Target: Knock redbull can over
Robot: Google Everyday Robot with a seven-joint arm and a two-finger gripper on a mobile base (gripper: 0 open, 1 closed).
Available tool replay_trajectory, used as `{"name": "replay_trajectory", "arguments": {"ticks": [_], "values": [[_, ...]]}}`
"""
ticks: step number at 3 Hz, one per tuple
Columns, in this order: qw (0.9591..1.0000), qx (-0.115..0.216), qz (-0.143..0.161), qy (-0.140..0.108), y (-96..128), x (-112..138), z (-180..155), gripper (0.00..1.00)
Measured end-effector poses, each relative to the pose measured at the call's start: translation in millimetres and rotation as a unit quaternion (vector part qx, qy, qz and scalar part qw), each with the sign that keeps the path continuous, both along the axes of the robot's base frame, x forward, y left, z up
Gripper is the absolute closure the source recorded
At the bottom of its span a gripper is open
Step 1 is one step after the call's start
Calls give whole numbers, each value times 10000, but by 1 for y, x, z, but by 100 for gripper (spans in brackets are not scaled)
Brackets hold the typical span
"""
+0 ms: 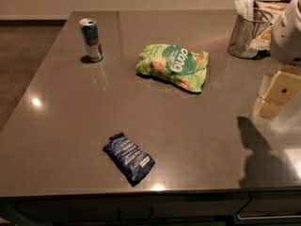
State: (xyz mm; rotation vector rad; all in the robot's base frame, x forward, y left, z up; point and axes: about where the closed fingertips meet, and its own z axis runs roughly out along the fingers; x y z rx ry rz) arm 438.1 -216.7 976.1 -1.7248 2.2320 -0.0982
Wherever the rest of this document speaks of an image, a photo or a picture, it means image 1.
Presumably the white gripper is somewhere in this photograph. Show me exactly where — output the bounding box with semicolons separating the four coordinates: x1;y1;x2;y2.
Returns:
256;0;301;120

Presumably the redbull can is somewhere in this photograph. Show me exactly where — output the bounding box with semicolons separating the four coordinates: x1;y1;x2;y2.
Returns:
79;18;103;62

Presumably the white tissue in cup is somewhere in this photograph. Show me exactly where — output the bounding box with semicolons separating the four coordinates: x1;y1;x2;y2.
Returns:
234;0;254;20

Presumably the green snack bag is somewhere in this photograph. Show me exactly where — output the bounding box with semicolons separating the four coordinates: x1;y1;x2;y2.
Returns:
136;44;209;93

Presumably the dark blue snack bag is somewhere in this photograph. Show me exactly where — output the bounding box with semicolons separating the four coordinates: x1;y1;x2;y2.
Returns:
103;133;155;185

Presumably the black wire napkin rack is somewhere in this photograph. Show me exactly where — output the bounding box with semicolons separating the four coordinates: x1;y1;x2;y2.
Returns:
250;1;288;51

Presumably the wire mesh cup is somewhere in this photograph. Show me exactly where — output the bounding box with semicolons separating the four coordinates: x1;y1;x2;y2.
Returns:
228;8;269;58

